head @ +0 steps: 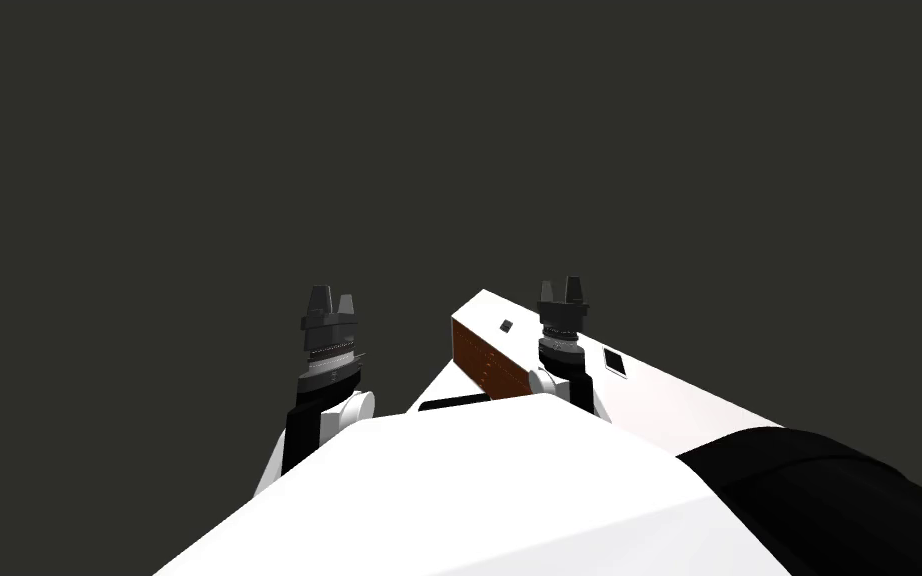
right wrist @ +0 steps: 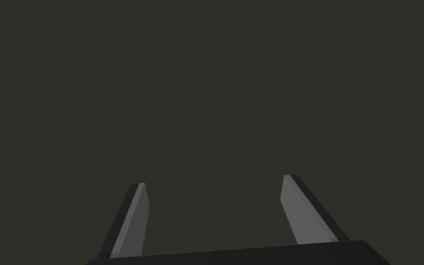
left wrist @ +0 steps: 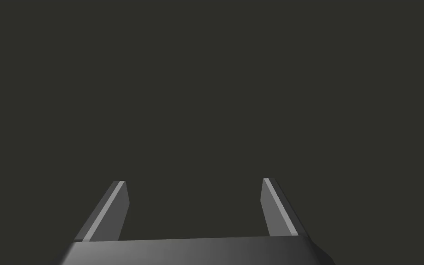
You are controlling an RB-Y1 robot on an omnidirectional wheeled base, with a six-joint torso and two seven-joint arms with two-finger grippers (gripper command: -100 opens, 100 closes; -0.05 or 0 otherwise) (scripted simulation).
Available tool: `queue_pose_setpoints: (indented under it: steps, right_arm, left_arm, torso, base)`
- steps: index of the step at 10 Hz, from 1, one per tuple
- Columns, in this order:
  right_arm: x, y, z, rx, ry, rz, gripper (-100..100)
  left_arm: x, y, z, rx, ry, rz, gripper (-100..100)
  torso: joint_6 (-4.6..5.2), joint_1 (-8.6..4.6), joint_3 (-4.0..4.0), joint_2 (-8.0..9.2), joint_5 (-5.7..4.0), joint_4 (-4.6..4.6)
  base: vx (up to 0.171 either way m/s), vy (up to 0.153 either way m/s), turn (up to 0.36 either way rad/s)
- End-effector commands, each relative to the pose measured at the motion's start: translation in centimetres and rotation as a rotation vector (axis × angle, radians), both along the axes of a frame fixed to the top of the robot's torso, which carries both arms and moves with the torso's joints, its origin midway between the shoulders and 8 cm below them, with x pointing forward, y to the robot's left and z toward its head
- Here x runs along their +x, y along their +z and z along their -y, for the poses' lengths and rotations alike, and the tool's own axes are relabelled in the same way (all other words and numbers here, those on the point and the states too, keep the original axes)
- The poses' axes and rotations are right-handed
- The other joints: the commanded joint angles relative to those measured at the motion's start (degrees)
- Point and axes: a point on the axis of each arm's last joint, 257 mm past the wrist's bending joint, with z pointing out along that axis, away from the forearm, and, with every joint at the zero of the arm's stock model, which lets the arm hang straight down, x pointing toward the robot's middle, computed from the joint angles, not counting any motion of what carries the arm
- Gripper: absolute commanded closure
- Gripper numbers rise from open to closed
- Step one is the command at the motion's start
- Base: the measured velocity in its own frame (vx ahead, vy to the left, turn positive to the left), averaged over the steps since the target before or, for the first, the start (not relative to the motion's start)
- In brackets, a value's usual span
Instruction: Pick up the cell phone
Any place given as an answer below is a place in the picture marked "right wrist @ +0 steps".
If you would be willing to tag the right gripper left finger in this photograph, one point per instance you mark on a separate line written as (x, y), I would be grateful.
(131, 224)

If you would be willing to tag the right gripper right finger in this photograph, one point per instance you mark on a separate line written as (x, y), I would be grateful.
(309, 215)

